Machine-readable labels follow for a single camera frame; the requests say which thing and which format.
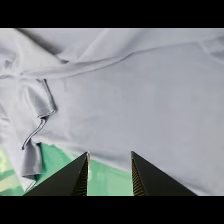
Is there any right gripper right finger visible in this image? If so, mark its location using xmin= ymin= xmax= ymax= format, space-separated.
xmin=130 ymin=150 xmax=198 ymax=197

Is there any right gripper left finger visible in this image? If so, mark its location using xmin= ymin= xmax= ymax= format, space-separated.
xmin=23 ymin=151 xmax=91 ymax=197

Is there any pale lilac T-shirt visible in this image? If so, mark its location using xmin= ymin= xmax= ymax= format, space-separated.
xmin=0 ymin=28 xmax=224 ymax=197

